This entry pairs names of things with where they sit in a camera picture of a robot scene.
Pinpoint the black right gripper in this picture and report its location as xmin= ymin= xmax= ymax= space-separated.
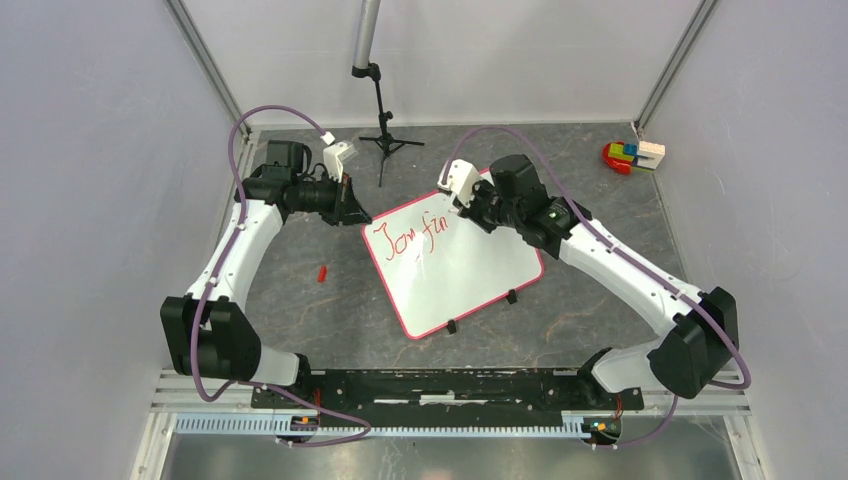
xmin=453 ymin=175 xmax=522 ymax=234

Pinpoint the colourful toy block stack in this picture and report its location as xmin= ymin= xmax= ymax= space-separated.
xmin=601 ymin=141 xmax=666 ymax=175

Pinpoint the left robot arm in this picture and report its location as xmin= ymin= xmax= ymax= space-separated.
xmin=160 ymin=141 xmax=372 ymax=408

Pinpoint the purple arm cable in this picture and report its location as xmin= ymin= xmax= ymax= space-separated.
xmin=189 ymin=105 xmax=374 ymax=449
xmin=442 ymin=126 xmax=753 ymax=452

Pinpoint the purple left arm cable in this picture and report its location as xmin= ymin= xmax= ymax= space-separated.
xmin=189 ymin=105 xmax=374 ymax=449

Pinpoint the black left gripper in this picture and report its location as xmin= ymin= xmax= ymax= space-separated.
xmin=293 ymin=170 xmax=373 ymax=228

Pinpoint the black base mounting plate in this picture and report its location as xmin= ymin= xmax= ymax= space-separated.
xmin=291 ymin=368 xmax=644 ymax=429

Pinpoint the pink-framed whiteboard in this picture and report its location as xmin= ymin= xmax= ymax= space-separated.
xmin=361 ymin=191 xmax=545 ymax=340

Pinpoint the grey metal pole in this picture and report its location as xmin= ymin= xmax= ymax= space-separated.
xmin=352 ymin=0 xmax=381 ymax=78

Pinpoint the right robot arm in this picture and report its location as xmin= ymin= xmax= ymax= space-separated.
xmin=437 ymin=154 xmax=739 ymax=408

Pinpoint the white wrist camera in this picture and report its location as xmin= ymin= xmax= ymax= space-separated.
xmin=320 ymin=130 xmax=357 ymax=183
xmin=436 ymin=159 xmax=481 ymax=208

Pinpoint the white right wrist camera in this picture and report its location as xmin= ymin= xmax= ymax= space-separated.
xmin=436 ymin=159 xmax=481 ymax=208

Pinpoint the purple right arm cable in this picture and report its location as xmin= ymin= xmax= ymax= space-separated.
xmin=442 ymin=126 xmax=753 ymax=452

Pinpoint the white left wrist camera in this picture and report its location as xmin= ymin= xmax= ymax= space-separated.
xmin=320 ymin=130 xmax=357 ymax=183

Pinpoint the black camera tripod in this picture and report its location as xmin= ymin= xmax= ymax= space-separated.
xmin=351 ymin=63 xmax=425 ymax=187

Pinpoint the blue slotted cable duct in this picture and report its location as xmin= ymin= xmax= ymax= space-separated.
xmin=173 ymin=411 xmax=624 ymax=439

